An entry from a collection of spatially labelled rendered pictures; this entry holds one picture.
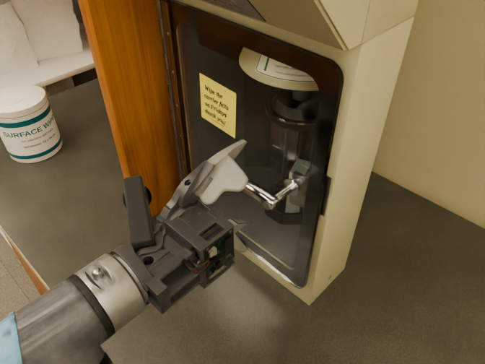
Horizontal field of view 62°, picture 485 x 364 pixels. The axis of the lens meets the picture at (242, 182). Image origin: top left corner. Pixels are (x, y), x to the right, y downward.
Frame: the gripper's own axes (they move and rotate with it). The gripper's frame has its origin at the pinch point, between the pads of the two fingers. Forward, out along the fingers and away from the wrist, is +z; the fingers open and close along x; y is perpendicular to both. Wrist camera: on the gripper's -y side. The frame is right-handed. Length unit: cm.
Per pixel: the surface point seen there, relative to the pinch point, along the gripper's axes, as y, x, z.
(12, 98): -67, -11, -7
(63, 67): -110, -28, 22
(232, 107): -6.1, 7.5, 4.2
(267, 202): 5.5, 0.5, -1.1
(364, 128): 10.8, 8.8, 10.7
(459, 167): 16, -17, 49
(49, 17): -119, -14, 26
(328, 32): 9.9, 23.4, 0.7
